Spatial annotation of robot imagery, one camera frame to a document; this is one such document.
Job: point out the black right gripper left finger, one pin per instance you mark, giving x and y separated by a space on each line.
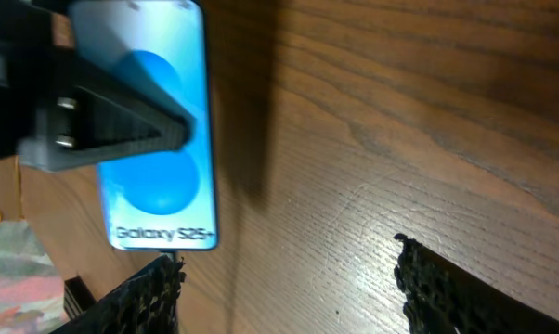
144 303

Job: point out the blue Galaxy smartphone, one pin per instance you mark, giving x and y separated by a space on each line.
162 201

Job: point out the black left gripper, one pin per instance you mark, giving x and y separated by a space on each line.
59 111

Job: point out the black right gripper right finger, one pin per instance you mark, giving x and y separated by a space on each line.
443 298

